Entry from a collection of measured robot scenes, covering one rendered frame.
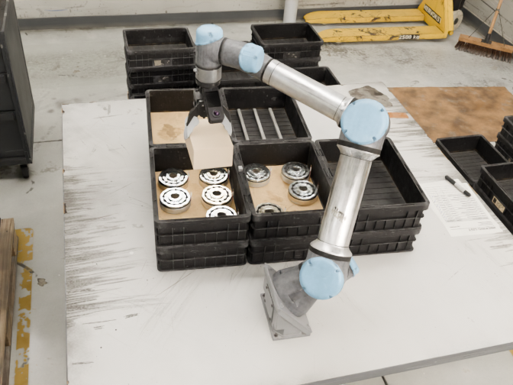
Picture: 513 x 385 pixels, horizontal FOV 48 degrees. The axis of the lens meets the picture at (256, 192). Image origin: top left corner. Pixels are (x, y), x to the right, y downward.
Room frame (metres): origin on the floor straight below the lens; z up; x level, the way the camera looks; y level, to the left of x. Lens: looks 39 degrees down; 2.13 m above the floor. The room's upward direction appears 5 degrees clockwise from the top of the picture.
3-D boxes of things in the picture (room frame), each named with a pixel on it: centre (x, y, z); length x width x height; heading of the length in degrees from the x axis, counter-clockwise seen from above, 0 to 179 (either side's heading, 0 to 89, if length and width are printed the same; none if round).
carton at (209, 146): (1.49, 0.16, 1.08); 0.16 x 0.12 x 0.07; 18
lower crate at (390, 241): (1.64, -0.38, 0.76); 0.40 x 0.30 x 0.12; 14
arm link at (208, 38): (1.51, 0.17, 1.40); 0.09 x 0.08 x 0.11; 71
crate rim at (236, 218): (1.50, 0.20, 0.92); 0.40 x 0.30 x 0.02; 14
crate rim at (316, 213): (1.57, -0.09, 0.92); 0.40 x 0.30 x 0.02; 14
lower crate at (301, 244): (1.57, -0.09, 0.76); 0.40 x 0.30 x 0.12; 14
